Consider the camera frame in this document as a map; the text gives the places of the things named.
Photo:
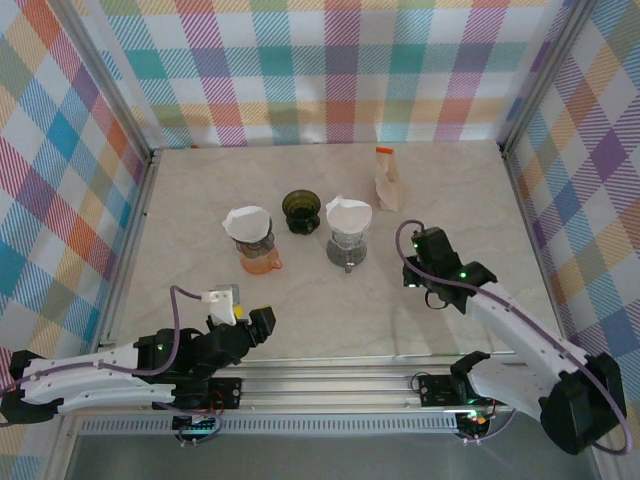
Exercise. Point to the orange plastic dripper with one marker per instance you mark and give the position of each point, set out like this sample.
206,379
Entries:
262,264

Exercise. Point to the grey coffee dripper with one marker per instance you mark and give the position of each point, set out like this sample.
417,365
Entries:
255,247

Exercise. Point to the white paper coffee filter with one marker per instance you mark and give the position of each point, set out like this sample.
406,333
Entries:
350,215
247,222

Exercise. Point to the clear glass dripper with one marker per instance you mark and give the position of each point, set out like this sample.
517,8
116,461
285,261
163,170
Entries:
347,257

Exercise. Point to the clear coffee dripper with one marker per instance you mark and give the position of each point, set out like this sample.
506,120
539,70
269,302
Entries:
350,237

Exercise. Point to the coffee filter pack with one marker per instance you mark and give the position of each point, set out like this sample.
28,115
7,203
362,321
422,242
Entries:
389,190

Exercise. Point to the green coffee dripper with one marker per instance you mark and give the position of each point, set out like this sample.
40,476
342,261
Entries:
300,205

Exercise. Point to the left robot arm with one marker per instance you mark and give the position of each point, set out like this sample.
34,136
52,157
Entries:
75,377

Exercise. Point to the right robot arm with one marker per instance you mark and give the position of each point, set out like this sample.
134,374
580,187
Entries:
525,335

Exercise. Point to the controller circuit board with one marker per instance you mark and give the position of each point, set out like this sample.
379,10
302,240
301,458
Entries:
472,420
197,425

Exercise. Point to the plaid cloth backdrop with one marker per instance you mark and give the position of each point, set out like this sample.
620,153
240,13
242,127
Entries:
320,75
50,200
600,200

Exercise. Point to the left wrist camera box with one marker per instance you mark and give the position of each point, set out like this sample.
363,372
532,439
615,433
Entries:
222,305

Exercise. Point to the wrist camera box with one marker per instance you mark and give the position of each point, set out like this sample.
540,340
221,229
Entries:
222,305
435,247

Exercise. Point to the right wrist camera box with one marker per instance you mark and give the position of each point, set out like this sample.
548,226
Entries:
435,247

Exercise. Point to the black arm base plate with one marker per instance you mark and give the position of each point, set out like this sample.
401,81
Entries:
227,392
435,390

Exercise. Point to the aluminium front rail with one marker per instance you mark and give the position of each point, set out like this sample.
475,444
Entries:
325,387

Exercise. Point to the aluminium side rail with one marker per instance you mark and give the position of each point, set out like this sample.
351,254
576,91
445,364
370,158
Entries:
529,225
141,200

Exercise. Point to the aluminium frame post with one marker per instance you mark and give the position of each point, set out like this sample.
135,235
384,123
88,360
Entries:
112,85
542,75

